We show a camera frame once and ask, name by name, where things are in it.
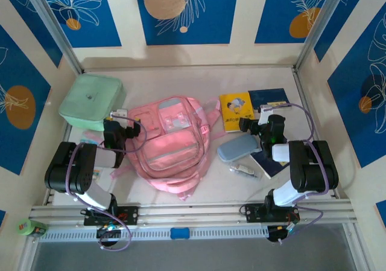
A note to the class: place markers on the yellow paperback book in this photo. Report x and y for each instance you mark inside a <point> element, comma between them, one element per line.
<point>233,111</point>

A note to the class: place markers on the grey blue pencil case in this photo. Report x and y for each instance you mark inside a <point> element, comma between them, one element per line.
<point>236,148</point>

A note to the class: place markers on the dark blue book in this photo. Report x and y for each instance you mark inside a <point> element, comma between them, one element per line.
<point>268,96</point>
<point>268,167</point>

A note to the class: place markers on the clear pouch of pens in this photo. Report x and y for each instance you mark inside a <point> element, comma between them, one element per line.
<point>244,170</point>

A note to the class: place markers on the pink student backpack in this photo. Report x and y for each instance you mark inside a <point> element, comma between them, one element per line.
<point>172,150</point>

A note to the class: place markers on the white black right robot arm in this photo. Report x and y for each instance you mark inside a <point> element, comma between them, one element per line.
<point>310,168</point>

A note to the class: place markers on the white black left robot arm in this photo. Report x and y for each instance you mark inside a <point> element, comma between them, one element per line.
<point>69,171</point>

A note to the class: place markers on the mint green square lunch bag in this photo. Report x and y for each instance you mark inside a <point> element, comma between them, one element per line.
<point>90,99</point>

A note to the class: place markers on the blue white tissue packet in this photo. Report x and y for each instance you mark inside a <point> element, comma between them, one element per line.
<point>90,138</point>

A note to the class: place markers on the green tape roll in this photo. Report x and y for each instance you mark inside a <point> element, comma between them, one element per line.
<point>23,226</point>

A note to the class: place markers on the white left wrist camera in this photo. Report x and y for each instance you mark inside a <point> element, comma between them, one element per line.
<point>120,114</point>

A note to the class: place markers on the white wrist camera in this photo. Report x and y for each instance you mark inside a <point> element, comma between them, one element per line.
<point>265,111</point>
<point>120,114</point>

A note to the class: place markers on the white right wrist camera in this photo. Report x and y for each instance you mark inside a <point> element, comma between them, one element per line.
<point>265,111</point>

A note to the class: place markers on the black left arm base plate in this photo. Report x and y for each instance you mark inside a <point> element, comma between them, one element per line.
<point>129,215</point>

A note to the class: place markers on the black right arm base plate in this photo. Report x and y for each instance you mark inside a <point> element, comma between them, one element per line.
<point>254,213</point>

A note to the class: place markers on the aluminium mounting rail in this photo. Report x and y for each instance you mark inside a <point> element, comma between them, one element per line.
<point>193,212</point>

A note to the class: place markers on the blue clip on duct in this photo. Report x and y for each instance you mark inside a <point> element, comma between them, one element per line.
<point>179,233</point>

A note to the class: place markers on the aluminium frame post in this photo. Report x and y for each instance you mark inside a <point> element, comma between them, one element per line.
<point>54,29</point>
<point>316,26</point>

